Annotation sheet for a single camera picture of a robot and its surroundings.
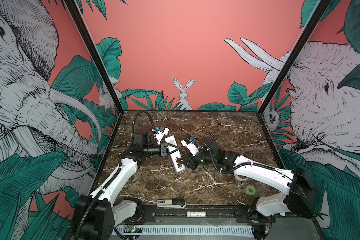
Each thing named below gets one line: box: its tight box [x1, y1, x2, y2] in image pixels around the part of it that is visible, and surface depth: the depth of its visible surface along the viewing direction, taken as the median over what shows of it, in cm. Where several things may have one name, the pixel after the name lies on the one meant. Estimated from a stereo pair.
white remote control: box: [164, 135, 186, 173], surface depth 73 cm
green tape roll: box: [245, 185, 256, 196], surface depth 83 cm
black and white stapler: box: [156, 198, 187, 209], surface depth 76 cm
